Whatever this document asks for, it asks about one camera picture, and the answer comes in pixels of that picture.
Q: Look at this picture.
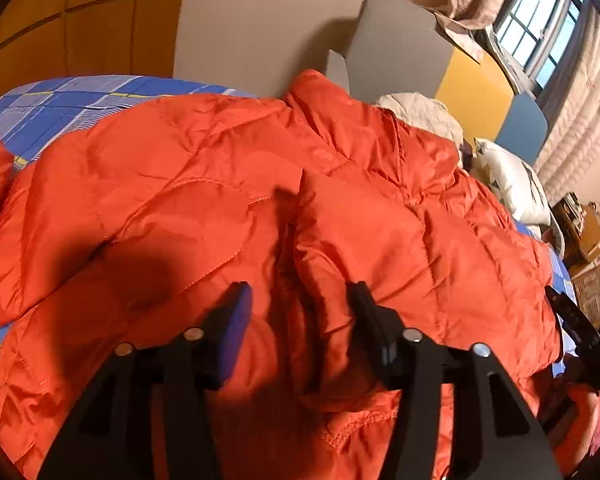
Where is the grey yellow blue headboard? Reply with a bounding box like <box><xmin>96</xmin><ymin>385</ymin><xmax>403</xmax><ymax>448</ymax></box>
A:
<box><xmin>325</xmin><ymin>0</ymin><xmax>548</xmax><ymax>166</ymax></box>

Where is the cluttered wooden desk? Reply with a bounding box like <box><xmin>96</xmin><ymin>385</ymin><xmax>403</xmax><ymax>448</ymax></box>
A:
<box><xmin>552</xmin><ymin>192</ymin><xmax>600</xmax><ymax>263</ymax></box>

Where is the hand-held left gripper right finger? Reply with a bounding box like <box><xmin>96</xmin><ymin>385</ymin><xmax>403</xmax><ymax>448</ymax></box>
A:
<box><xmin>346</xmin><ymin>280</ymin><xmax>563</xmax><ymax>480</ymax></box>

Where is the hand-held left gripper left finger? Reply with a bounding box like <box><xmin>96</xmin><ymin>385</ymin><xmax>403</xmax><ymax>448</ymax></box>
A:
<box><xmin>37</xmin><ymin>281</ymin><xmax>254</xmax><ymax>480</ymax></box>

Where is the person's right forearm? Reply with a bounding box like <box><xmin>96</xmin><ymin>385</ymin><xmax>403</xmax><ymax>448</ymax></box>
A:
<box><xmin>565</xmin><ymin>382</ymin><xmax>600</xmax><ymax>463</ymax></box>

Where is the wicker chair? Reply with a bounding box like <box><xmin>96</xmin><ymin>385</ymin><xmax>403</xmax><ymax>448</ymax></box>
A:
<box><xmin>570</xmin><ymin>265</ymin><xmax>600</xmax><ymax>328</ymax></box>

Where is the yellow wooden wardrobe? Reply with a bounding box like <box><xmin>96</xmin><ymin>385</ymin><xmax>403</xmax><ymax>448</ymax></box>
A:
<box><xmin>0</xmin><ymin>0</ymin><xmax>193</xmax><ymax>111</ymax></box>

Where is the orange puffer jacket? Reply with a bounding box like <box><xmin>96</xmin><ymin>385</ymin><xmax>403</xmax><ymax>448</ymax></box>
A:
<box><xmin>0</xmin><ymin>69</ymin><xmax>600</xmax><ymax>480</ymax></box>

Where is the barred window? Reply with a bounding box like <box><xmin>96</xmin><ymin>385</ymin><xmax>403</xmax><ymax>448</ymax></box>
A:
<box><xmin>492</xmin><ymin>0</ymin><xmax>588</xmax><ymax>91</ymax></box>

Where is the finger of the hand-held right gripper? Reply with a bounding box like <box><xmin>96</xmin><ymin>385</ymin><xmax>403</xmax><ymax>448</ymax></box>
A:
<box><xmin>545</xmin><ymin>285</ymin><xmax>600</xmax><ymax>346</ymax></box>

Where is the white printed pillow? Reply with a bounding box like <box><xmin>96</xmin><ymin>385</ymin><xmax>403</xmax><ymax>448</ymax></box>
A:
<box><xmin>474</xmin><ymin>137</ymin><xmax>553</xmax><ymax>226</ymax></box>

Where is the beige pillow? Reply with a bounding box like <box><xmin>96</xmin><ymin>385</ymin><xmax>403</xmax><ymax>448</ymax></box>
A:
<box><xmin>375</xmin><ymin>92</ymin><xmax>466</xmax><ymax>161</ymax></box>

